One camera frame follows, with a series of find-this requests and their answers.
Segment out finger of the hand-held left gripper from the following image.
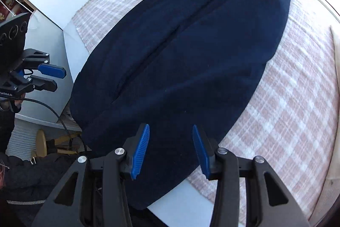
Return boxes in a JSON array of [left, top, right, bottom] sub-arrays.
[[8, 73, 58, 94], [23, 49, 67, 79]]

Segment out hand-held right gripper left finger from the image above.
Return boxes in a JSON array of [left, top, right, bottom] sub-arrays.
[[32, 123, 150, 227]]

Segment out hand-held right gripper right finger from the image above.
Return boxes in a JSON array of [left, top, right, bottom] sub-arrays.
[[192, 124, 310, 227]]

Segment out navy blue t-shirt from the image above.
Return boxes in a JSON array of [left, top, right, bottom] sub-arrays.
[[69, 0, 297, 211]]

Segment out person's left forearm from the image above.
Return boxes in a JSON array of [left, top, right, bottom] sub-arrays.
[[0, 109, 16, 156]]

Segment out person's left hand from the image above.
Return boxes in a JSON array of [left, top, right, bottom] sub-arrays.
[[13, 93, 26, 108]]

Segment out red patterned cloth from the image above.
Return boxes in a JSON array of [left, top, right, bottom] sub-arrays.
[[0, 0, 35, 21]]

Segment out wooden stool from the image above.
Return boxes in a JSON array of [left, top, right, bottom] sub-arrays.
[[34, 128, 88, 157]]

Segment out person's black jacket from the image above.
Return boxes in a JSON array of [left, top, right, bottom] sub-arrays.
[[0, 151, 89, 227]]

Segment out pink white plaid blanket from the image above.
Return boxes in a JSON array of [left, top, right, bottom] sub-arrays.
[[72, 0, 340, 227]]

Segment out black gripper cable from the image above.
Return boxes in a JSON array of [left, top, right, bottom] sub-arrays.
[[0, 98, 87, 153]]

